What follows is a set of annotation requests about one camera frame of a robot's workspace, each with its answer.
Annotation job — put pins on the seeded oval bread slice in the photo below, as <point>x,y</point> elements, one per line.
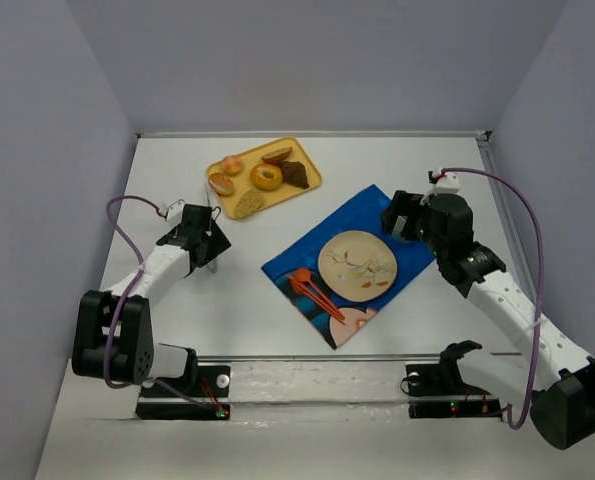
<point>250,202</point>

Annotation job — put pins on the beige floral plate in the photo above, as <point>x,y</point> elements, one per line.
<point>357,266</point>

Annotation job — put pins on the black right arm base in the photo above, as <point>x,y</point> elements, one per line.
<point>436,390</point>

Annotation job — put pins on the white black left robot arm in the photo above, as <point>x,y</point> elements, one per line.
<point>114,338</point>

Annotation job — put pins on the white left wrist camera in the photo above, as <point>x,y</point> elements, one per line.
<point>173,213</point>

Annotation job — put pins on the yellow plastic tray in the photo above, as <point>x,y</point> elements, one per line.
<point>251,158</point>

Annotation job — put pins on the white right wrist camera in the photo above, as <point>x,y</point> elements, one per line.
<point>441,183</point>

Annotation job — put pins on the round pink bread roll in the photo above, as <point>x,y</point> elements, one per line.
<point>231,165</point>

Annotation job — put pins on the orange plastic fork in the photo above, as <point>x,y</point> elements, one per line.
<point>317,297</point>

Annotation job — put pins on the glazed yellow bagel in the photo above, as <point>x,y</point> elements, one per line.
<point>266,177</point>

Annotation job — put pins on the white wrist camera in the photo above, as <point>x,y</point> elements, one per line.
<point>173,213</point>
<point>441,183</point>

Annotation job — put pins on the dark chocolate croissant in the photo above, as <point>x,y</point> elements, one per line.
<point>294,173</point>

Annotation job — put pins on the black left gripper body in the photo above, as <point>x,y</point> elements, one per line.
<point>211,240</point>

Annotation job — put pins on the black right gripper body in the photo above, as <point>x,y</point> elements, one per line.
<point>397,215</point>

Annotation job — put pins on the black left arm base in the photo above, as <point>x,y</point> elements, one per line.
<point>204,397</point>

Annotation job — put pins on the blue patterned placemat cloth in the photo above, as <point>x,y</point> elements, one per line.
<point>361,212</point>

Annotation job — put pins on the green cup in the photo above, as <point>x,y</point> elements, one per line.
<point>404,229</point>

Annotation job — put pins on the halved brown bread loaf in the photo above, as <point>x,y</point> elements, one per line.
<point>276,157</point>

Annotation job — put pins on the metal serving tongs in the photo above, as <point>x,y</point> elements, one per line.
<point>215,212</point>

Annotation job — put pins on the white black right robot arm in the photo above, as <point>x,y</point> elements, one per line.
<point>557,392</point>

